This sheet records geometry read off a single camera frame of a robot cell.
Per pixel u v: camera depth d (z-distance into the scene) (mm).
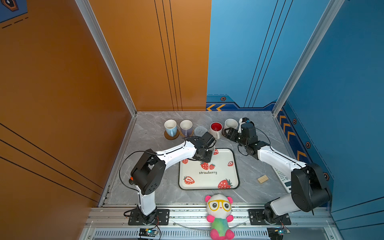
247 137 671
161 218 742
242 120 807
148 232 709
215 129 1048
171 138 1023
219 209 697
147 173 472
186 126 1058
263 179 848
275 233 710
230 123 1023
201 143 683
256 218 731
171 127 985
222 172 885
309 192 429
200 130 1085
